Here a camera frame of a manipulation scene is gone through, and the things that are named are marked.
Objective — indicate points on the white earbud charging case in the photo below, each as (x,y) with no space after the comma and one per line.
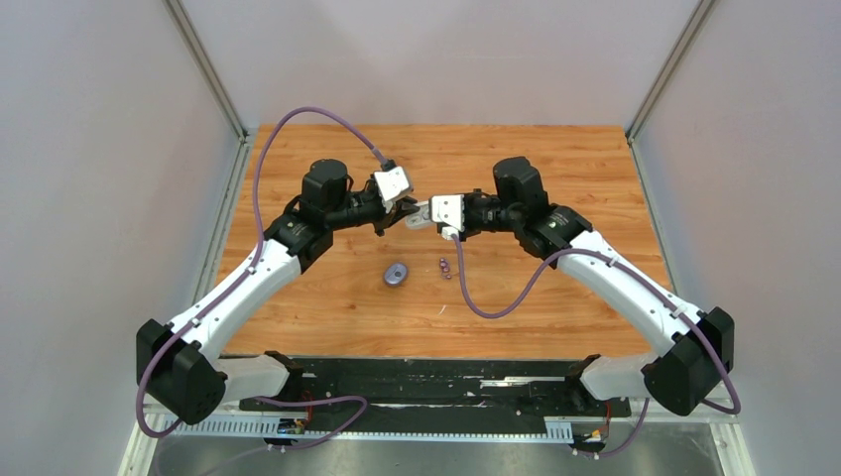
(420,219)

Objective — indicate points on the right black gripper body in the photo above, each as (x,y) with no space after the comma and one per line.
(484,214)

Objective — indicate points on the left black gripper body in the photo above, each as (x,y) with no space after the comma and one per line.
(372,213)

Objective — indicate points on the left aluminium frame post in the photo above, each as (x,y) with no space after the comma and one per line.
(197,50)

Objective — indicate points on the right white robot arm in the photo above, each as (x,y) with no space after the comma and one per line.
(692,349)

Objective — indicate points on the right aluminium frame post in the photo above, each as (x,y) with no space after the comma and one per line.
(673,60)

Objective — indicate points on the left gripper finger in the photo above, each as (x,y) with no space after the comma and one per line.
(406,205)
(392,219)

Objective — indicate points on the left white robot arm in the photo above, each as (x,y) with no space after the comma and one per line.
(179,363)

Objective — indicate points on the aluminium frame post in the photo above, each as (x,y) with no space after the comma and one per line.
(197,50)
(673,60)

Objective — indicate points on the blue-grey earbud case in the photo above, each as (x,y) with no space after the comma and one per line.
(395,275)

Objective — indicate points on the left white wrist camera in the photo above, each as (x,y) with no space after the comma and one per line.
(393,184)

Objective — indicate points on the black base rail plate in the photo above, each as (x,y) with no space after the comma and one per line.
(449,396)

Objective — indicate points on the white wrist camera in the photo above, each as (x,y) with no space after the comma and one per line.
(393,184)
(447,213)

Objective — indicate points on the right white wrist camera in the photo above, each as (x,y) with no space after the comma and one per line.
(447,213)

